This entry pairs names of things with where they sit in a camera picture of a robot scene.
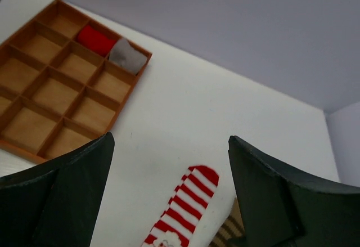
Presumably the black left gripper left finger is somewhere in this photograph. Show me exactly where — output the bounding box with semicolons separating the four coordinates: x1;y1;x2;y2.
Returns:
1;132;115;246

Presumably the brown wooden compartment tray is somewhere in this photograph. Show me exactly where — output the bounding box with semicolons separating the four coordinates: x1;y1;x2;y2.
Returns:
1;0;147;164

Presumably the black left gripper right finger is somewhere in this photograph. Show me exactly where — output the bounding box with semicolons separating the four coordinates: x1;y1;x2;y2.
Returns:
228;136;359;246

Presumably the rolled grey sock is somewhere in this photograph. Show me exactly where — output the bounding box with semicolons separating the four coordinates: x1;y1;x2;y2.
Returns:
109;38;147;75

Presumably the rolled red sock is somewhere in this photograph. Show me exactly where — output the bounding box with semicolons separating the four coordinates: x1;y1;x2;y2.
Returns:
76;25;117;57

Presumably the red white striped sock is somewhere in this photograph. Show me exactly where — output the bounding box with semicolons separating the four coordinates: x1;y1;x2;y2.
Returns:
142;165;219;246

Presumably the brown beige striped sock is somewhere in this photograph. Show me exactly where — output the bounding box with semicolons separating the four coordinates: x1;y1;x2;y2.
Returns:
209;198;245;247

